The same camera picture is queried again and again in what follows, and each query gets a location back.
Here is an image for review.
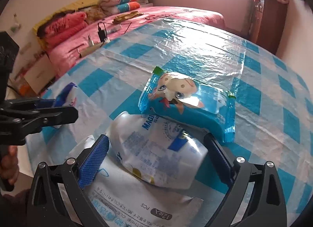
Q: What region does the gold cloth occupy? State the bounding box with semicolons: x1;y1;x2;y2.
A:
112;10;143;24

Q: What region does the blue checkered plastic tablecloth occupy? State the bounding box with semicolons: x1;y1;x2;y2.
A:
24;18;313;227

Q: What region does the beige small box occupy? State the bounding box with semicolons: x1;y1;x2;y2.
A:
78;42;106;58

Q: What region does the white wipes packet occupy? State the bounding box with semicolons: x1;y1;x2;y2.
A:
108;111;208;189

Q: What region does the pink folded quilt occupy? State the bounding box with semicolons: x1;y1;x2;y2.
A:
44;12;87;50

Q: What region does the blue cartoon snack packet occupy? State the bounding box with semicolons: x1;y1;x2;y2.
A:
138;67;236;143

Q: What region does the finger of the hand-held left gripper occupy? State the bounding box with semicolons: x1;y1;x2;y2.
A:
4;106;79;145
5;97;58;110

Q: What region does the brown wooden cabinet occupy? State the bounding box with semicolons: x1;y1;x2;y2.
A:
251;0;289;55

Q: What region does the grey wipes packet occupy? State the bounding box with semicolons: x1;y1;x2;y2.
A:
68;135;204;227

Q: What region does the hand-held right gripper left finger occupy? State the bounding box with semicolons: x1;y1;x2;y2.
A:
26;134;110;227

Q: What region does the person's left hand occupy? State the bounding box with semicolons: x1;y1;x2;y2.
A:
6;146;20;186

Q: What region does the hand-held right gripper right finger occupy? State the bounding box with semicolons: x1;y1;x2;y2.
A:
203;132;288;227

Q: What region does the cardboard box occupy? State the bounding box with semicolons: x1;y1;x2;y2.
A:
23;53;57;95

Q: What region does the blue tissue pack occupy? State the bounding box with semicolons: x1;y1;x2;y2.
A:
52;83;79;130

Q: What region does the pink bed blanket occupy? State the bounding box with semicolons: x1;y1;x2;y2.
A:
46;5;225;81

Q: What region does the floral folded quilt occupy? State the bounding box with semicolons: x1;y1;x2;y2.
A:
85;0;120;22

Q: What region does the black charger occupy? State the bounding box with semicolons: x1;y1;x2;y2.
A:
97;23;108;41

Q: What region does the yellow headboard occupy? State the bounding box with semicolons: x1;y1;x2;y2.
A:
33;0;120;32

